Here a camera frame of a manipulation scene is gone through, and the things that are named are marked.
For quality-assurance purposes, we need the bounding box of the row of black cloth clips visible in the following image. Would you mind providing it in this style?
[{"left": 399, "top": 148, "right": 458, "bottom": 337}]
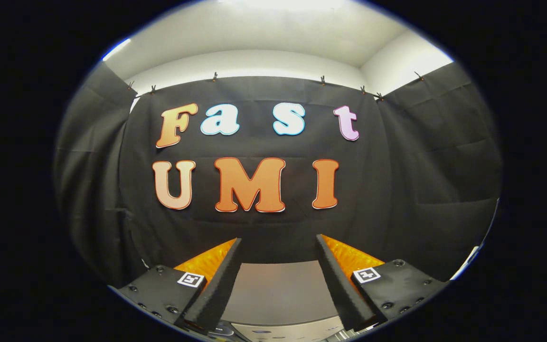
[{"left": 126, "top": 71, "right": 425, "bottom": 101}]

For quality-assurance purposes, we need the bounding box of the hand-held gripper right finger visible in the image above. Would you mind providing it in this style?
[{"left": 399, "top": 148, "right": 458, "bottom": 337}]
[{"left": 316, "top": 234, "right": 448, "bottom": 333}]

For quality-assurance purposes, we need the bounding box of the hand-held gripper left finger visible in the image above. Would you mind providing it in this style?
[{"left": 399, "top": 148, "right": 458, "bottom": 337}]
[{"left": 109, "top": 237, "right": 243, "bottom": 334}]

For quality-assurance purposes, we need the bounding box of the black backdrop cloth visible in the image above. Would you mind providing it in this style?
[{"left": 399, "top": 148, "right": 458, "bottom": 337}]
[{"left": 54, "top": 61, "right": 502, "bottom": 288}]

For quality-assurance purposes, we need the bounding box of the small washing machine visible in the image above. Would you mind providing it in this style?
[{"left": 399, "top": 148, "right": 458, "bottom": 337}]
[{"left": 207, "top": 321, "right": 242, "bottom": 342}]

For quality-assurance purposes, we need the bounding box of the white paper sheet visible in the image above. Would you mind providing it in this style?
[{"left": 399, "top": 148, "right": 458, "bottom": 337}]
[{"left": 450, "top": 245, "right": 482, "bottom": 282}]

